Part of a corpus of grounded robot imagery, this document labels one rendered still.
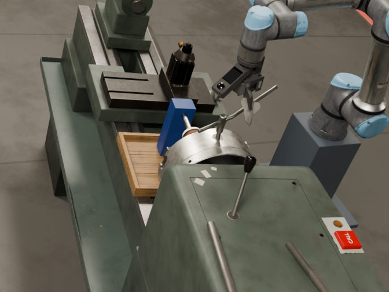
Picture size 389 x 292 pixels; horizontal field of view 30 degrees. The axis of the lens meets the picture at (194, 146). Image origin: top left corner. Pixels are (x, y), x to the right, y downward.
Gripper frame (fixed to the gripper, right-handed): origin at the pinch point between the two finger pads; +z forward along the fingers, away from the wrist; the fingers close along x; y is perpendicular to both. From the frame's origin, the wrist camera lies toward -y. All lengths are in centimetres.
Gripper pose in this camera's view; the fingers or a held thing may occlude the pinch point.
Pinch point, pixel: (230, 113)
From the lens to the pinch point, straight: 222.5
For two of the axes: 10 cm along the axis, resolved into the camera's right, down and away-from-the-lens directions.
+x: -6.6, -5.6, 4.9
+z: -1.7, 7.6, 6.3
